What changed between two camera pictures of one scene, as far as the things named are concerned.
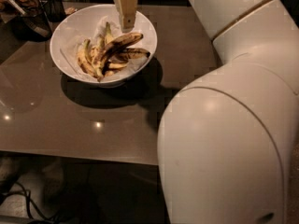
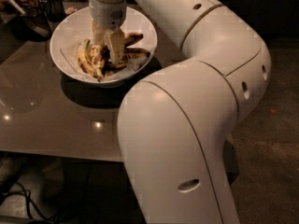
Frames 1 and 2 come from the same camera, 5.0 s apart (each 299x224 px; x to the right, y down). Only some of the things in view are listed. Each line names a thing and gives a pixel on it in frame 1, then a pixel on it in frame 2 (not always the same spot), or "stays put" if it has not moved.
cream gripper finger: x=125 y=0 → x=116 y=43
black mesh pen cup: x=54 y=7 stays put
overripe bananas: x=110 y=48 stays put
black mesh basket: x=32 y=25 stays put
